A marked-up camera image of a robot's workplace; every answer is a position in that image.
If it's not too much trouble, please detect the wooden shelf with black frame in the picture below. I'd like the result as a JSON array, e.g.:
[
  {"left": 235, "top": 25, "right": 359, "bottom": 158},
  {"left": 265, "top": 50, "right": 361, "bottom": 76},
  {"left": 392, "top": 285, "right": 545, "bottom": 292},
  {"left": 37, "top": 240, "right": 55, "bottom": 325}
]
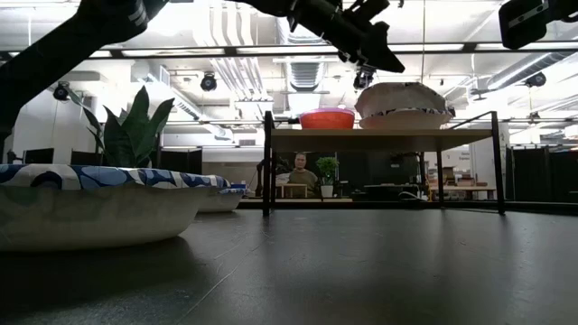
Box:
[{"left": 262, "top": 110, "right": 507, "bottom": 217}]

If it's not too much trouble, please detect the orange plastic bowl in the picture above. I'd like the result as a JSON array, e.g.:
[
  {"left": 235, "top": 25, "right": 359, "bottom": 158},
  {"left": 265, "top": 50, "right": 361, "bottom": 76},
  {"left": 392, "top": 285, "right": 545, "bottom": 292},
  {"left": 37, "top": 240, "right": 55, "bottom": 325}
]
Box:
[{"left": 298, "top": 107, "right": 357, "bottom": 131}]

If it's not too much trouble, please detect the silver air duct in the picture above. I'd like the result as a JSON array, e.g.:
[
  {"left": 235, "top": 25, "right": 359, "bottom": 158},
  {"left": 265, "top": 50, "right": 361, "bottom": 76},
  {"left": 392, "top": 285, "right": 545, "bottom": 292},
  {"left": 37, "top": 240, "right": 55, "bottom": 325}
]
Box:
[{"left": 288, "top": 60, "right": 326, "bottom": 91}]

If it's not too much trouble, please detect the long wooden desk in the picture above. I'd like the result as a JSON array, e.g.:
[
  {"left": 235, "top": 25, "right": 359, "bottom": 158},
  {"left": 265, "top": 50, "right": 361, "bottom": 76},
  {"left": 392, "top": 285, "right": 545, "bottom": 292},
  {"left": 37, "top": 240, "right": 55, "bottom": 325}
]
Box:
[{"left": 428, "top": 183, "right": 498, "bottom": 202}]

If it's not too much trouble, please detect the small wooden table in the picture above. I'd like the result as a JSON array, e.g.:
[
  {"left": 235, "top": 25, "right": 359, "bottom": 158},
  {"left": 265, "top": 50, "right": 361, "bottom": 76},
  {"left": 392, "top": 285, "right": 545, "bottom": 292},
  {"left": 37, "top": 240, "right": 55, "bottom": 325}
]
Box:
[{"left": 275, "top": 182, "right": 311, "bottom": 200}]

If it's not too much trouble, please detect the black partition panel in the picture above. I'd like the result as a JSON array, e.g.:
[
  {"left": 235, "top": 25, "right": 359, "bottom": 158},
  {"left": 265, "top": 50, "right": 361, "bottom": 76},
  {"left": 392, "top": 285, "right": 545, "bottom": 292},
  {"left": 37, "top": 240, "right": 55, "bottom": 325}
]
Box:
[
  {"left": 155, "top": 146, "right": 204, "bottom": 175},
  {"left": 505, "top": 144, "right": 578, "bottom": 203}
]

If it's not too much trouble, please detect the black aluminium table frame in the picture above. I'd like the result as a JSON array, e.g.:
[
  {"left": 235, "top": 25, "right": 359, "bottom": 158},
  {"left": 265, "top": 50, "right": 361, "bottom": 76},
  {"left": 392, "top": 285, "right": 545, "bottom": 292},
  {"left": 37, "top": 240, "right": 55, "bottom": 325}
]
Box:
[{"left": 234, "top": 198, "right": 578, "bottom": 216}]

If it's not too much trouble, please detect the person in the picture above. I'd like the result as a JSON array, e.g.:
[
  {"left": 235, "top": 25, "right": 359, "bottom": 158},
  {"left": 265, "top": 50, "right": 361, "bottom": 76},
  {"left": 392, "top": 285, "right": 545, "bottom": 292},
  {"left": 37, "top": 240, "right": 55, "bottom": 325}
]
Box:
[{"left": 286, "top": 152, "right": 320, "bottom": 199}]

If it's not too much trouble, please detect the green plant in white pot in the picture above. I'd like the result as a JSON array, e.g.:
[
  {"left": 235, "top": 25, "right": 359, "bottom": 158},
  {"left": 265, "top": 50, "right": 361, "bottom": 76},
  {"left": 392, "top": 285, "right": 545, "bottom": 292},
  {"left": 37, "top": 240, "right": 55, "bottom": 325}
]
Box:
[{"left": 67, "top": 85, "right": 176, "bottom": 169}]

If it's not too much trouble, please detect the black computer monitor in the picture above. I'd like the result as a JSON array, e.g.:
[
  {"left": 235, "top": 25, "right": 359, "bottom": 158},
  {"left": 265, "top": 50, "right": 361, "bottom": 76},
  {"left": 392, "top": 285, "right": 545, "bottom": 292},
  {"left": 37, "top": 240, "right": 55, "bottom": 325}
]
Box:
[
  {"left": 70, "top": 150, "right": 104, "bottom": 166},
  {"left": 22, "top": 147, "right": 55, "bottom": 165}
]

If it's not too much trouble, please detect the small plant in white pot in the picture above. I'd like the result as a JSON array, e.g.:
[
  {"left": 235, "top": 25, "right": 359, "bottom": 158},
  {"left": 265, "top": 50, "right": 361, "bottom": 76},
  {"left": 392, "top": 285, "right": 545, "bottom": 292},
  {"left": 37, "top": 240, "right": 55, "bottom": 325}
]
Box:
[{"left": 315, "top": 156, "right": 340, "bottom": 199}]

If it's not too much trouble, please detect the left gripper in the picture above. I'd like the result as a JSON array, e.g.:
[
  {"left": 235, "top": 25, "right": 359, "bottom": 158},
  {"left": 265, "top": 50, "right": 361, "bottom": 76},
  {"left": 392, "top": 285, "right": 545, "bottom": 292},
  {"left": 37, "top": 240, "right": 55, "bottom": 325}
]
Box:
[{"left": 288, "top": 0, "right": 406, "bottom": 73}]

